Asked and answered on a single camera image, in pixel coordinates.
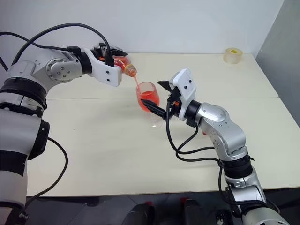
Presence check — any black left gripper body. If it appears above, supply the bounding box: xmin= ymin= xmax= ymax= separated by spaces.
xmin=91 ymin=43 xmax=113 ymax=62

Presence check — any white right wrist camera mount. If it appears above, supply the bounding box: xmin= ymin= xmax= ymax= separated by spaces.
xmin=169 ymin=68 xmax=197 ymax=121

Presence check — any clear wine glass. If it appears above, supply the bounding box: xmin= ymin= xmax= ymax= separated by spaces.
xmin=135 ymin=81 xmax=164 ymax=128

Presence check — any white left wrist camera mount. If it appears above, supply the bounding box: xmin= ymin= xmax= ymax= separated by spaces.
xmin=83 ymin=47 xmax=123 ymax=88

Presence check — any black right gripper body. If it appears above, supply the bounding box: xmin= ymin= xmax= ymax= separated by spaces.
xmin=165 ymin=87 xmax=182 ymax=122

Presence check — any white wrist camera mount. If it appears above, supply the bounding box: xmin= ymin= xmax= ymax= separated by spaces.
xmin=169 ymin=68 xmax=197 ymax=121
xmin=83 ymin=47 xmax=123 ymax=88

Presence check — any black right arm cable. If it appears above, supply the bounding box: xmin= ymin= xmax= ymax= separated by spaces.
xmin=165 ymin=99 xmax=255 ymax=218

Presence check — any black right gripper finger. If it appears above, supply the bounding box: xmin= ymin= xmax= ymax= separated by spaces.
xmin=140 ymin=99 xmax=168 ymax=120
xmin=157 ymin=80 xmax=176 ymax=92

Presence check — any clear tape roll yellow core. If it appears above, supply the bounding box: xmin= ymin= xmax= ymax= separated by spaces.
xmin=223 ymin=47 xmax=243 ymax=65

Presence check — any clear bottle with red drink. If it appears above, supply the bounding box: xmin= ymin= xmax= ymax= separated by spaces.
xmin=113 ymin=55 xmax=138 ymax=78

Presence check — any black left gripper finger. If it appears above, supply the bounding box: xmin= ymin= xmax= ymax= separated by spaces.
xmin=111 ymin=46 xmax=129 ymax=58

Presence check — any dark rounded shape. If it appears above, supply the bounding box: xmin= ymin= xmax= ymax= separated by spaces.
xmin=132 ymin=202 xmax=155 ymax=225
xmin=183 ymin=198 xmax=207 ymax=225

